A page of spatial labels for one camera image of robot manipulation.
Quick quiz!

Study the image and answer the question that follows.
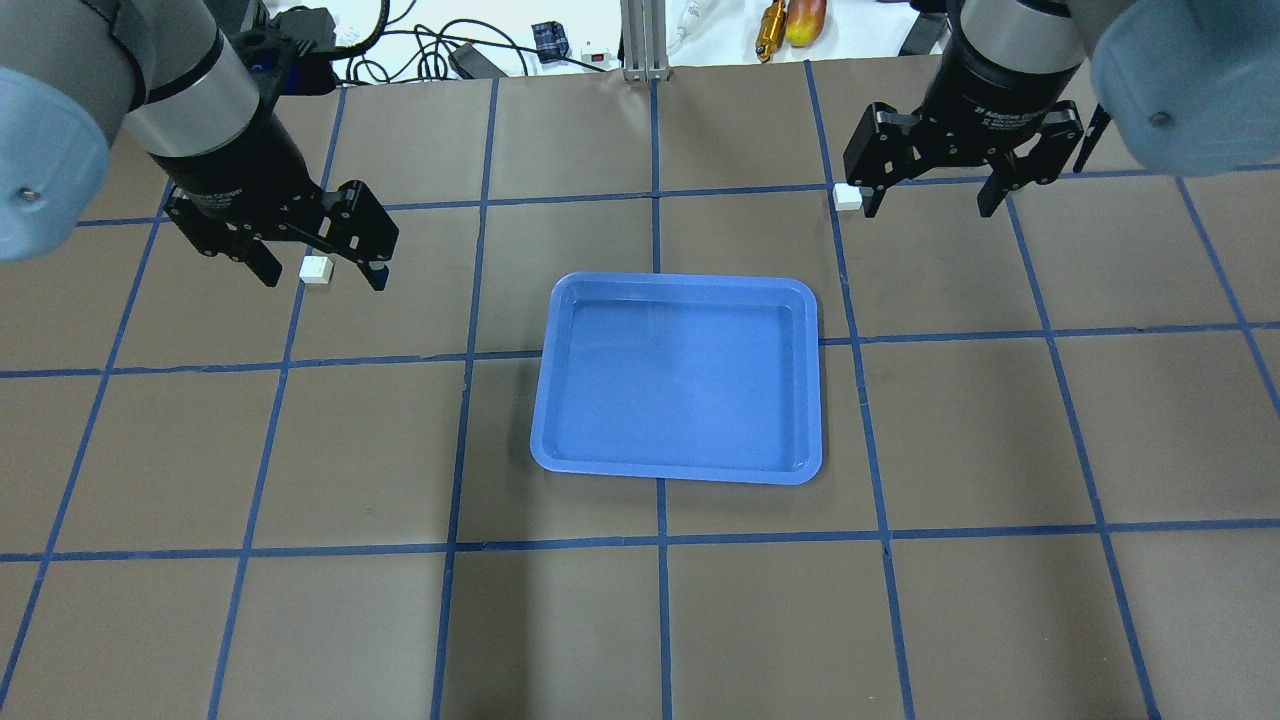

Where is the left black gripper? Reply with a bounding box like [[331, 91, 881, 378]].
[[163, 110, 399, 292]]

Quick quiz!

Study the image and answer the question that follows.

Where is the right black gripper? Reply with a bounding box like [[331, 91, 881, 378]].
[[844, 35, 1084, 219]]

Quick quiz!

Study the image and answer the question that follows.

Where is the white block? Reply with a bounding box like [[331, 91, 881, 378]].
[[297, 255, 334, 284], [831, 183, 864, 213]]

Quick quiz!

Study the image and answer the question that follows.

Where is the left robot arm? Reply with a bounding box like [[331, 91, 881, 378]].
[[1, 1, 399, 291]]

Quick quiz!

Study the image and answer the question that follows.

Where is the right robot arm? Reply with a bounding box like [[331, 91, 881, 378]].
[[844, 1, 1279, 218]]

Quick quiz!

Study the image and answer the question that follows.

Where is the blue plastic tray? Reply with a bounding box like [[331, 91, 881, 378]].
[[529, 272, 824, 486]]

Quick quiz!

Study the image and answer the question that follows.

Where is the red yellow mango toy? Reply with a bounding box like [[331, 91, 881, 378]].
[[783, 0, 828, 47]]

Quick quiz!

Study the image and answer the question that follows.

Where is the black power adapter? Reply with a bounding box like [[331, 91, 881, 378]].
[[448, 44, 508, 79]]

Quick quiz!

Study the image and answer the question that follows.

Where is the aluminium frame post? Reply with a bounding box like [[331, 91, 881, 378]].
[[618, 0, 671, 83]]

